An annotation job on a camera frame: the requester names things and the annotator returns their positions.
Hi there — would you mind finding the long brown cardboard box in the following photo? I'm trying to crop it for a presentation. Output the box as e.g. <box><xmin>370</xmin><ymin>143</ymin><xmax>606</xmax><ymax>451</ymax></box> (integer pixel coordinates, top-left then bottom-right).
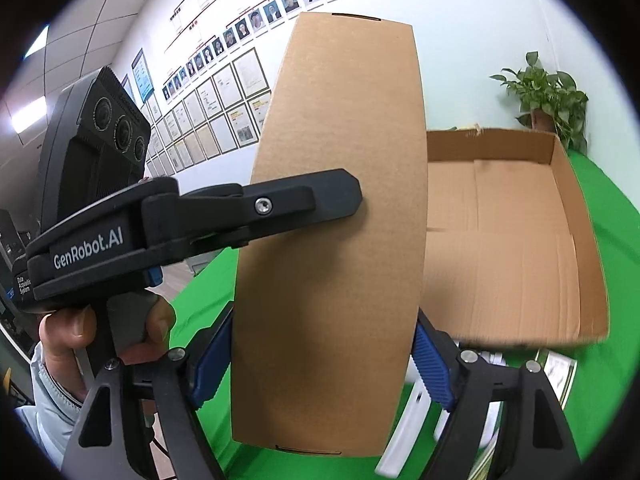
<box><xmin>231</xmin><ymin>12</ymin><xmax>427</xmax><ymax>457</ymax></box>

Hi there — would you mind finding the grey jacket sleeve forearm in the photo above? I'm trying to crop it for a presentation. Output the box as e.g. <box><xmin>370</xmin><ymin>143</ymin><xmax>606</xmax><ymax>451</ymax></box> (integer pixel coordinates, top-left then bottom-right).
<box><xmin>14</xmin><ymin>342</ymin><xmax>82</xmax><ymax>470</ymax></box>

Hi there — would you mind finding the large open cardboard tray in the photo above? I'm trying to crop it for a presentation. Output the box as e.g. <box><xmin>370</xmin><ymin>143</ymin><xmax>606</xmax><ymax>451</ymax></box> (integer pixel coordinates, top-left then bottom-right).
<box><xmin>420</xmin><ymin>128</ymin><xmax>610</xmax><ymax>348</ymax></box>

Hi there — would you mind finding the white handheld hair dryer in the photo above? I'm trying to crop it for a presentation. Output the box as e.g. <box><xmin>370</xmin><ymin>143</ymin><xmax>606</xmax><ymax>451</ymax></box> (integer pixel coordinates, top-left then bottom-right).
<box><xmin>375</xmin><ymin>358</ymin><xmax>502</xmax><ymax>479</ymax></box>

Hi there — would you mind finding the person's left hand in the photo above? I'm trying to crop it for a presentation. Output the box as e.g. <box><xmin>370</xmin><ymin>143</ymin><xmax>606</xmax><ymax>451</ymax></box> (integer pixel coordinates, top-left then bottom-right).
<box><xmin>38</xmin><ymin>294</ymin><xmax>177</xmax><ymax>388</ymax></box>

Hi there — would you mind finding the black camera module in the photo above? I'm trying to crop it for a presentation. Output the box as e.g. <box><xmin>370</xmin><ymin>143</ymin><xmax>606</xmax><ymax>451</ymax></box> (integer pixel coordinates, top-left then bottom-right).
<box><xmin>35</xmin><ymin>66</ymin><xmax>151</xmax><ymax>233</ymax></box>

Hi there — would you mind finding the right potted green plant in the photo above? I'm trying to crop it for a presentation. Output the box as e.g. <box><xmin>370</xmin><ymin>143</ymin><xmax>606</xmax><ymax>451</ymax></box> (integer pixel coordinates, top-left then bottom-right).
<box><xmin>489</xmin><ymin>51</ymin><xmax>589</xmax><ymax>155</ymax></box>

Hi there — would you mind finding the green white medicine box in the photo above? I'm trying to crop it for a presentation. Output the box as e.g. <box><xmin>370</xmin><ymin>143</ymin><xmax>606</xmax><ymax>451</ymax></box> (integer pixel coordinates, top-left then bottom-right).
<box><xmin>470</xmin><ymin>346</ymin><xmax>580</xmax><ymax>480</ymax></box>

